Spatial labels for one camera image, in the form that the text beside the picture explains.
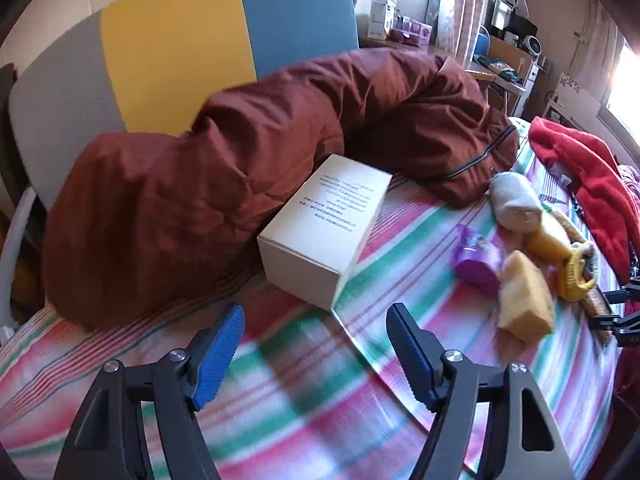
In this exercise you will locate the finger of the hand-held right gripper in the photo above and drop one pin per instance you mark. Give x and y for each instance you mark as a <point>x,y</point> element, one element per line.
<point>625,292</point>
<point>622,322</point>

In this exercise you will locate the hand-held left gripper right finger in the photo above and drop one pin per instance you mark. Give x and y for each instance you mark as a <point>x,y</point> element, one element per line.
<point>412,355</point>

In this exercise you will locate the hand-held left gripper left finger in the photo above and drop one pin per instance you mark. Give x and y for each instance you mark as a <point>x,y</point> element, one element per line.
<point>220,355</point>

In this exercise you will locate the yellow sponge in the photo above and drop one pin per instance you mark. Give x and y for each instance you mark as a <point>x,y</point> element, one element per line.
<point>525,300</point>

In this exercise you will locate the white cardboard box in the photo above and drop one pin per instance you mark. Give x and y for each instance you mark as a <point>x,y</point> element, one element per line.
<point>325,225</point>

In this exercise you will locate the magenta blanket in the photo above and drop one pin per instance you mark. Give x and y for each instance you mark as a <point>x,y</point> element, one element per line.
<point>630,370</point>

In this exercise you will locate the yellow sock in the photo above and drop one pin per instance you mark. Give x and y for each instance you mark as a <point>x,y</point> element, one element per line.
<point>550,240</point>

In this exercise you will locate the purple cup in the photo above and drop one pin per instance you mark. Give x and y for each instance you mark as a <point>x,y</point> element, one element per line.
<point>475,260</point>

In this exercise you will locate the red towel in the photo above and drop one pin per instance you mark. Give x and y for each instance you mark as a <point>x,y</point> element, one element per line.
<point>595,180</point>

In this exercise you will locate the white rolled sock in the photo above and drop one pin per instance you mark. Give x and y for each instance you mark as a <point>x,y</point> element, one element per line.
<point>515,200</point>

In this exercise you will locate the maroon quilt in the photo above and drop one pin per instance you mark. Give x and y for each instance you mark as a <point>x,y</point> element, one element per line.
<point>200,185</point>

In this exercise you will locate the white floral board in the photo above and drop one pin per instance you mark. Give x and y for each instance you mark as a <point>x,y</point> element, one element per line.
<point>575,102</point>

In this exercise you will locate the white cabinet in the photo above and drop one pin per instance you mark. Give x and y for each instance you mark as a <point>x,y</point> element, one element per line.
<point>527,90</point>

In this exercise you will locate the brown cardboard box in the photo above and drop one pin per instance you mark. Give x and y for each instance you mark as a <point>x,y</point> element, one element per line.
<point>510,55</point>

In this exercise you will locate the silver radio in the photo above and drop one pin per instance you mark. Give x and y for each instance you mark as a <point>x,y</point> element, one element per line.
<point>532,45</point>

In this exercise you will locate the blue chair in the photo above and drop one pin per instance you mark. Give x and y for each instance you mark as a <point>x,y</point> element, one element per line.
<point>481,42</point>

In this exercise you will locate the wooden desk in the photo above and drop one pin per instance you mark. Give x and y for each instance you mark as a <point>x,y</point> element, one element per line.
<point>400,47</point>

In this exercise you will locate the grey yellow blue headboard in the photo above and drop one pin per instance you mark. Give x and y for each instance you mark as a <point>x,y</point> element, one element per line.
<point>175,50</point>

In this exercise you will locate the dark purple tray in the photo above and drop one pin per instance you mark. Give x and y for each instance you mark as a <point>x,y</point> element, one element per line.
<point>402,36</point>

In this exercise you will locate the small purple box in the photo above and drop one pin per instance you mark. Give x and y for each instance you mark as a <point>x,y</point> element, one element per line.
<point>425,34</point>

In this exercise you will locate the pink curtain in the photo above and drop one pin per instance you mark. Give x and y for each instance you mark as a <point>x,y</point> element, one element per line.
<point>465,10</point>

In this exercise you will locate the dark board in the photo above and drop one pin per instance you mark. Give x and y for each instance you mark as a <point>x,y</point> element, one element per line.
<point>6,110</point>

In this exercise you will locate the tall white carton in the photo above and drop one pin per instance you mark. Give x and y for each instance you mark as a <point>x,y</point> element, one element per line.
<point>381,15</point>

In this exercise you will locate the grey bed rail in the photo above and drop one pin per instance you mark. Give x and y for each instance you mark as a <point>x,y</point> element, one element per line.
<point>15,260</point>

